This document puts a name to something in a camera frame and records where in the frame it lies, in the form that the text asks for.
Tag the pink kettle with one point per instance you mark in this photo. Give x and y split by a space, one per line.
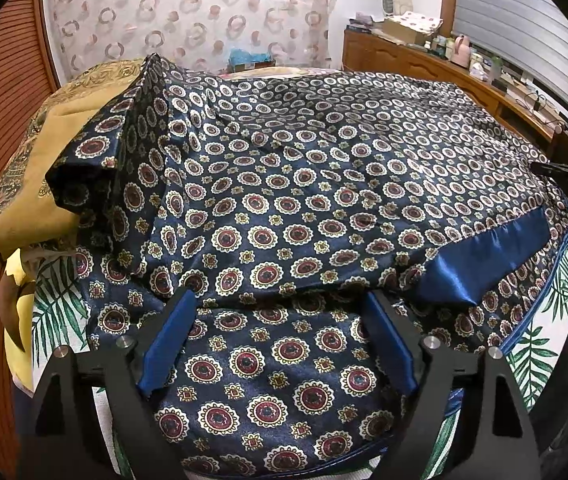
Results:
461 52

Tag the long wooden sideboard cabinet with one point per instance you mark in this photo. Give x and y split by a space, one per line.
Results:
369 53

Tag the grey roller window blind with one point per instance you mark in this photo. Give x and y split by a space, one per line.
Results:
532 34

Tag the small grey desk fan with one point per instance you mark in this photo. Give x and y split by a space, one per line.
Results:
388 7

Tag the blue cloth on box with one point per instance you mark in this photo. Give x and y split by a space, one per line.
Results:
240 60

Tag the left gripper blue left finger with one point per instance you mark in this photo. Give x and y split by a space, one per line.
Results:
160 341

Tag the palm leaf white blanket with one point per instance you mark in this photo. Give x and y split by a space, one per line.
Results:
60 318

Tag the circle patterned lace curtain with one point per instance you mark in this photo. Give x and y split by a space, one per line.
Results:
199 34

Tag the yellow patterned pillow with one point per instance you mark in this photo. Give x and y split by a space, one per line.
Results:
28 214

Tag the navy patterned satin garment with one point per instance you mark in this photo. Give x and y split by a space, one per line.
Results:
282 203

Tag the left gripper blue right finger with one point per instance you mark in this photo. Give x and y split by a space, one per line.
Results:
396 341

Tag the cardboard box with floral cloth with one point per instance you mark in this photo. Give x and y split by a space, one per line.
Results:
411 27

